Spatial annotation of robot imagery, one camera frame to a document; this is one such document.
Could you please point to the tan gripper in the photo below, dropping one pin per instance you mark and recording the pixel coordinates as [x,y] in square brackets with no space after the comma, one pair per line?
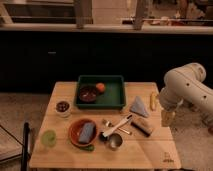
[167,117]

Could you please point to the grey towel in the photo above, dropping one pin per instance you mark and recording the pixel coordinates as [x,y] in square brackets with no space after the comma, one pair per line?
[138,107]

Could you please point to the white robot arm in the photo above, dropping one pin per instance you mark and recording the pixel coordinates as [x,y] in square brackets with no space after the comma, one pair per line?
[185,83]

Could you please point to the metal cup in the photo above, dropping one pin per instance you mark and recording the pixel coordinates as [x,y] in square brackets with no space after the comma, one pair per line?
[115,141]

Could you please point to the green plastic cup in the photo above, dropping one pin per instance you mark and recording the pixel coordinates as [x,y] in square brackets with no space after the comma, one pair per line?
[48,138]

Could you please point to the yellow banana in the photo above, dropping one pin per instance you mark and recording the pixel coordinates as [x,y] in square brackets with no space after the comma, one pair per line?
[153,101]

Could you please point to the orange fruit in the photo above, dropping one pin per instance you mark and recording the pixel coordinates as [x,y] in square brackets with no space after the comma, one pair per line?
[100,87]

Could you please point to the green plastic tray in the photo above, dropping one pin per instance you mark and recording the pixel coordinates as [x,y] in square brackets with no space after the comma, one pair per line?
[112,98]

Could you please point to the blue-grey sponge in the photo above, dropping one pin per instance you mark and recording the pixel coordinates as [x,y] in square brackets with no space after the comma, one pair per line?
[86,133]

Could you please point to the dark brown bowl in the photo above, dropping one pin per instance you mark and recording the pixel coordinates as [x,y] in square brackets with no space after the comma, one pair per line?
[88,94]

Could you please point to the green leafy vegetable toy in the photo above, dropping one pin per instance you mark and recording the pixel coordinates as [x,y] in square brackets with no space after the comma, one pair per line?
[89,148]

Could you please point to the black chair frame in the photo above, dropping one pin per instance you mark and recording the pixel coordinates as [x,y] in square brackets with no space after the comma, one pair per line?
[22,153]

